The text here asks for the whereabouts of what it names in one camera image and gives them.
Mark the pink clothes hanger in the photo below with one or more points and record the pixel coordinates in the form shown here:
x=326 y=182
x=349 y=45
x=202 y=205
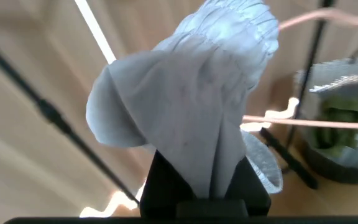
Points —
x=322 y=124

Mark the green garment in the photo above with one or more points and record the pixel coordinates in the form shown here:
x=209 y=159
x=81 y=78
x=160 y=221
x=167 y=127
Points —
x=337 y=109

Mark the pale grey shorts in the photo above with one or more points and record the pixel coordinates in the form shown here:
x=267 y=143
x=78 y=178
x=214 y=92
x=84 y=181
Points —
x=182 y=109

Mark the black clothes rack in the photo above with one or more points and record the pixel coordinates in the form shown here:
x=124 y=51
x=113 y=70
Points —
x=51 y=113

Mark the white laundry basket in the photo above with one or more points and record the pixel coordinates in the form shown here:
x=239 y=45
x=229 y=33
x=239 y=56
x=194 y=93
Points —
x=346 y=168

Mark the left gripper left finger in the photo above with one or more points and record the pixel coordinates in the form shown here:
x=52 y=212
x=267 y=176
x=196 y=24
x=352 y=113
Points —
x=163 y=193

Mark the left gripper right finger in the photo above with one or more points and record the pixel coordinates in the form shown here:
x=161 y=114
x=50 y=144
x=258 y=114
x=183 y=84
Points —
x=250 y=193

